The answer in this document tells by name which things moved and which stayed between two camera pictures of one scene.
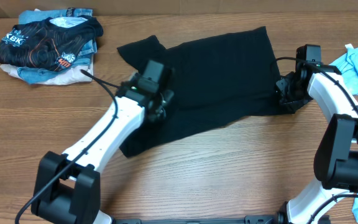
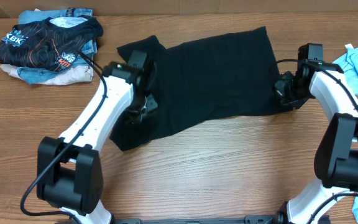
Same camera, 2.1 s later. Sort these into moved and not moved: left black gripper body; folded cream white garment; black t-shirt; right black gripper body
Moved: left black gripper body
Not moved: right black gripper body; folded cream white garment; black t-shirt
